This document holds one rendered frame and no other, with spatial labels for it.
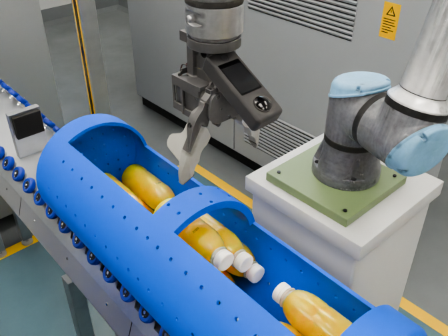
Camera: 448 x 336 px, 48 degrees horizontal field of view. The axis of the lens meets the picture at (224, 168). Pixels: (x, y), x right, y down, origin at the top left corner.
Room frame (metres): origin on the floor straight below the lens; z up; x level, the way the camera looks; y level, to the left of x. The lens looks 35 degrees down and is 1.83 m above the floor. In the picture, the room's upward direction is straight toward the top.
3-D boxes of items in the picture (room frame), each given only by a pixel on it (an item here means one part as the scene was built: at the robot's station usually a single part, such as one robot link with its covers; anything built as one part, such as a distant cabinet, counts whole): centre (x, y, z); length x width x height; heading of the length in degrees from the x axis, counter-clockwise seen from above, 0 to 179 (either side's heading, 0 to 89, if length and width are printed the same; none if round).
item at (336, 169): (0.94, -0.27, 1.22); 0.15 x 0.15 x 0.10
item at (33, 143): (1.39, 0.62, 1.00); 0.10 x 0.04 x 0.15; 131
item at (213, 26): (0.64, 0.01, 1.61); 0.08 x 0.08 x 0.05
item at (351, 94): (0.93, -0.28, 1.34); 0.13 x 0.12 x 0.14; 27
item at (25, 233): (1.96, 1.03, 0.31); 0.06 x 0.06 x 0.63; 41
